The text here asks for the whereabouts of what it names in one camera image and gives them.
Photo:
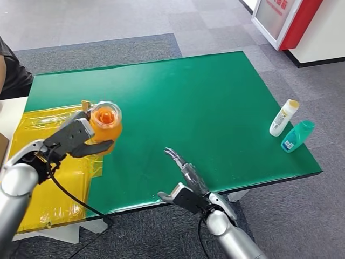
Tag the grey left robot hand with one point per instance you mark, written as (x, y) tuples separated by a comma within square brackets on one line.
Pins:
[(70, 136)]

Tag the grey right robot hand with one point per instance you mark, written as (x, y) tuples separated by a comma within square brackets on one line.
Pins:
[(190, 195)]

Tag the orange bottle with clear cap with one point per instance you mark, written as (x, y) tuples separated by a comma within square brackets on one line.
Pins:
[(106, 127)]

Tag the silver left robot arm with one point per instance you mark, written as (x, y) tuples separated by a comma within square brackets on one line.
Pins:
[(19, 189)]

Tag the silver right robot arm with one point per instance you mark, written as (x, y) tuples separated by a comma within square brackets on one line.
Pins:
[(231, 232)]

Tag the white bottle with yellow cap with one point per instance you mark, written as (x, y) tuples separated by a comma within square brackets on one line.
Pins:
[(282, 118)]

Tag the teal translucent bottle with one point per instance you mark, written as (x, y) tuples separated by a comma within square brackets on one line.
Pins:
[(296, 137)]

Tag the yellow tape-wrapped cardboard box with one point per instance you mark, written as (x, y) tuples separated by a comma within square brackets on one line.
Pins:
[(65, 178)]

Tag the white table foot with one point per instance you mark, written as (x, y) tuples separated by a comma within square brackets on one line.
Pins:
[(237, 196), (67, 232)]

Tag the white side table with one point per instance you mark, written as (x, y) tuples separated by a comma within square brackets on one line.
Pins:
[(9, 116)]

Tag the green table mat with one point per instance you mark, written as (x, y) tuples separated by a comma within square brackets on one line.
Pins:
[(172, 114)]

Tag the brown cardboard piece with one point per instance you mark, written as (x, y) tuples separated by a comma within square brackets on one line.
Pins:
[(3, 148)]

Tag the person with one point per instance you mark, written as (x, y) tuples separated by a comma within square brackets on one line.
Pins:
[(13, 77)]

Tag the red and white sign stand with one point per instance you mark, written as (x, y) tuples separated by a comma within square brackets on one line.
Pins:
[(288, 19)]

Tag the white cabinet with black base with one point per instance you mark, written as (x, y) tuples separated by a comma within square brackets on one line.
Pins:
[(323, 32)]

